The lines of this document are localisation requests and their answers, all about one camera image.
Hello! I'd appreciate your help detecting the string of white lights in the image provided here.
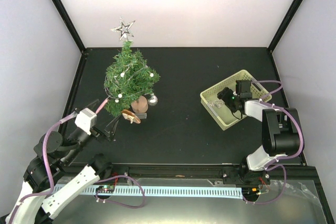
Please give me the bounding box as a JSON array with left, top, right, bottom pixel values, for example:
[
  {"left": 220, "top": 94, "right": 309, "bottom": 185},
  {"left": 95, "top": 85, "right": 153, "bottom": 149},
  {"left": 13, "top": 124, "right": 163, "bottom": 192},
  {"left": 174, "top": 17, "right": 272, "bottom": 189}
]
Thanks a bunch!
[{"left": 104, "top": 60, "right": 155, "bottom": 103}]

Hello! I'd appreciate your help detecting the green plastic basket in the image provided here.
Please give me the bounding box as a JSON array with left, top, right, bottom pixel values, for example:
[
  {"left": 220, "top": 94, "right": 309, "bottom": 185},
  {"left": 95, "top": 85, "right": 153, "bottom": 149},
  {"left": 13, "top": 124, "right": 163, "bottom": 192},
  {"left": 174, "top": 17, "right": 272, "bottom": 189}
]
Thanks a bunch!
[{"left": 200, "top": 70, "right": 272, "bottom": 131}]

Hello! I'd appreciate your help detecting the silver star tree topper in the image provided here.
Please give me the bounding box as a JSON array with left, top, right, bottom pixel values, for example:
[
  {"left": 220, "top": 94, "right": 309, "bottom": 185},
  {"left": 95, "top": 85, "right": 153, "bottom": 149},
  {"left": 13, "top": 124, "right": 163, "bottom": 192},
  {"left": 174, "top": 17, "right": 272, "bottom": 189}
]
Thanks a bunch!
[{"left": 110, "top": 16, "right": 135, "bottom": 42}]

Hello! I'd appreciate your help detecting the small circuit board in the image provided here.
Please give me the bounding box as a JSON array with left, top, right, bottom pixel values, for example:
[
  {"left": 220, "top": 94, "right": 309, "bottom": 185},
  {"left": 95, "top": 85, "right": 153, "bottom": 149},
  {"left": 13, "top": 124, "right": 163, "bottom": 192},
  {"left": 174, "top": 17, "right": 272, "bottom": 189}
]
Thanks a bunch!
[{"left": 96, "top": 185, "right": 115, "bottom": 194}]

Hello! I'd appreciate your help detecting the small green christmas tree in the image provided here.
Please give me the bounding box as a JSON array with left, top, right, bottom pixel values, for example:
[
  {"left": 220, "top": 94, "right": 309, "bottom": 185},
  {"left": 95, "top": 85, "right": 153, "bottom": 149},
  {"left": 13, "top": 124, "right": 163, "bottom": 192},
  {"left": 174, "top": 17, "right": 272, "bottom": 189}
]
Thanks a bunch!
[{"left": 103, "top": 41, "right": 160, "bottom": 117}]

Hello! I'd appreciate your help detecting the pink cone ornament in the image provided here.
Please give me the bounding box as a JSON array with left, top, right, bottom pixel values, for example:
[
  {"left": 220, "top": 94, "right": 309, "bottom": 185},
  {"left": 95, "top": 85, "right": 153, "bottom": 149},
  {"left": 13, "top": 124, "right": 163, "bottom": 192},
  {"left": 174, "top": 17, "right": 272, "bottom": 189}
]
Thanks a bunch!
[{"left": 95, "top": 98, "right": 109, "bottom": 114}]

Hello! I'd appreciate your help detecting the black aluminium rail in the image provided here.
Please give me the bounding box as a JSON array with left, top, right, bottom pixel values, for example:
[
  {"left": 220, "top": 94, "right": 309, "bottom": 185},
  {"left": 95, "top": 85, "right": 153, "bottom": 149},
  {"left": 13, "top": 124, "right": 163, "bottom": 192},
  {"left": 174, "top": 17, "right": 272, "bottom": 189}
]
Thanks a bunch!
[{"left": 105, "top": 164, "right": 320, "bottom": 186}]

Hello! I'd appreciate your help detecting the clear battery box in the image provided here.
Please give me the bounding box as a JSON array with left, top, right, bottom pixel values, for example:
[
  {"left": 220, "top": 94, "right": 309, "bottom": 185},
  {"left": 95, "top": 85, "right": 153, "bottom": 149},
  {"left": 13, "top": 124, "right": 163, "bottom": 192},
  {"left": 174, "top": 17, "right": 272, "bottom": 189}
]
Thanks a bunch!
[{"left": 136, "top": 113, "right": 147, "bottom": 120}]

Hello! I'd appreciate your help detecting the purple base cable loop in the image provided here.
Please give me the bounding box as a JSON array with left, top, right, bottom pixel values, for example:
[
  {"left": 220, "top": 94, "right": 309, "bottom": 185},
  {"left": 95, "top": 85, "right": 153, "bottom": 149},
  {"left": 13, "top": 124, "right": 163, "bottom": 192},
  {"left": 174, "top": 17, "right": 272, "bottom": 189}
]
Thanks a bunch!
[{"left": 94, "top": 174, "right": 146, "bottom": 209}]

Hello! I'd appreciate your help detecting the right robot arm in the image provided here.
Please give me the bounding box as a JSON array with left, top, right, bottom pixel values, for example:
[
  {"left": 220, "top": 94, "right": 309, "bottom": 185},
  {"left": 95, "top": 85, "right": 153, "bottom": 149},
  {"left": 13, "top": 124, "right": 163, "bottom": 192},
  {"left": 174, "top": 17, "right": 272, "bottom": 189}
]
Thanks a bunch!
[{"left": 217, "top": 80, "right": 304, "bottom": 184}]

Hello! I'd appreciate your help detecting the brown white plush ornament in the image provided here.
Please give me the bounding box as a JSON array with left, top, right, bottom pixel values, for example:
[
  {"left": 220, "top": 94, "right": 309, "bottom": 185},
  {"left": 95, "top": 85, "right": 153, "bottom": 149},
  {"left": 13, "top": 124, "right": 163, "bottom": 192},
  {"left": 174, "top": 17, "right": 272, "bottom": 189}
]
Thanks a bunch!
[{"left": 121, "top": 109, "right": 141, "bottom": 124}]

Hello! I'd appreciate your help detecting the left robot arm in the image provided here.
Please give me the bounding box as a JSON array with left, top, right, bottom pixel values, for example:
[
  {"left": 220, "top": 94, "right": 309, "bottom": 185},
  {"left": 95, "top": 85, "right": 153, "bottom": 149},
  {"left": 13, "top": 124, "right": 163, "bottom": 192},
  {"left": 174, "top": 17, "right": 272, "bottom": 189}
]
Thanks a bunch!
[{"left": 1, "top": 99, "right": 113, "bottom": 223}]

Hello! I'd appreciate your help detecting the light blue slotted cable duct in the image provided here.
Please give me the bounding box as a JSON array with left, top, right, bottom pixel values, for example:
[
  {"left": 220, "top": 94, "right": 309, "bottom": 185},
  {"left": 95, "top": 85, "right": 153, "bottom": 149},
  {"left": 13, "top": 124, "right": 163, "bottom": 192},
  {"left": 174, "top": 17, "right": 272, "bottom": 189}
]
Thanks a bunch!
[{"left": 81, "top": 185, "right": 243, "bottom": 199}]

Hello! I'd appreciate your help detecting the silver merry christmas sign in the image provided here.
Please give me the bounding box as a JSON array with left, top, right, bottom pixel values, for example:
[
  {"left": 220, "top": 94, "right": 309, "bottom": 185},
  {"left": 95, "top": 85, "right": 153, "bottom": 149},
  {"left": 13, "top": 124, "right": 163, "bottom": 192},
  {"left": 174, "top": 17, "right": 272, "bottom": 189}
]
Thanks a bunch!
[{"left": 207, "top": 100, "right": 225, "bottom": 108}]

